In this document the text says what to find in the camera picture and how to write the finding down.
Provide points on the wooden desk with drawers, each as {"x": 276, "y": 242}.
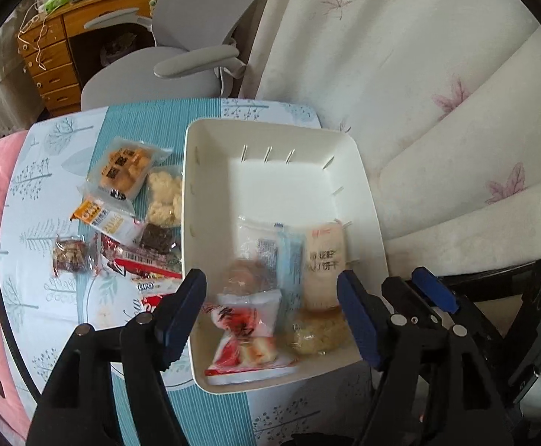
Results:
{"x": 61, "y": 55}

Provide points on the orange pastry clear pack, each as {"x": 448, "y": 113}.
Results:
{"x": 123, "y": 166}

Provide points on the white floral curtain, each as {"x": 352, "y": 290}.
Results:
{"x": 443, "y": 99}

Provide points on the large blue white bread bag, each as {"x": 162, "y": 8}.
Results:
{"x": 281, "y": 249}

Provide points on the white plastic storage bin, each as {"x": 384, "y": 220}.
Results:
{"x": 253, "y": 189}

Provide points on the orange oat stick bar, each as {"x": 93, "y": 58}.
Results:
{"x": 114, "y": 221}

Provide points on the beige soda cracker pack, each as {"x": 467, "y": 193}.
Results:
{"x": 325, "y": 260}

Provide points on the dark red chocolate snack pack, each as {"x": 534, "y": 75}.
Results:
{"x": 160, "y": 240}

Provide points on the red Cookie snack pack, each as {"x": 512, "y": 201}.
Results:
{"x": 147, "y": 293}

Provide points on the brown nut cluster pack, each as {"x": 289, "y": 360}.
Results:
{"x": 71, "y": 255}

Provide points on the green tissue box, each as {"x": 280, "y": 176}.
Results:
{"x": 49, "y": 6}

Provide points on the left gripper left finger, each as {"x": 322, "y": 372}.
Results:
{"x": 77, "y": 406}

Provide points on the tree pattern tablecloth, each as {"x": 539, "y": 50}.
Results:
{"x": 42, "y": 310}

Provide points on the grey office chair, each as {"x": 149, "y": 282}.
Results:
{"x": 193, "y": 55}

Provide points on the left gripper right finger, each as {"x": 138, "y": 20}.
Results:
{"x": 463, "y": 406}

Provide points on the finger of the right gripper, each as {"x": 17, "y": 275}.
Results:
{"x": 406, "y": 301}
{"x": 435, "y": 287}

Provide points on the red strip snack pack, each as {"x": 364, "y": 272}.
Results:
{"x": 137, "y": 262}

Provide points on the pale rice crispy pack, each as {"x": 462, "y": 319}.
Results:
{"x": 317, "y": 332}
{"x": 164, "y": 186}

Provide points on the red white triangular snack bag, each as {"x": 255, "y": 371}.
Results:
{"x": 247, "y": 351}

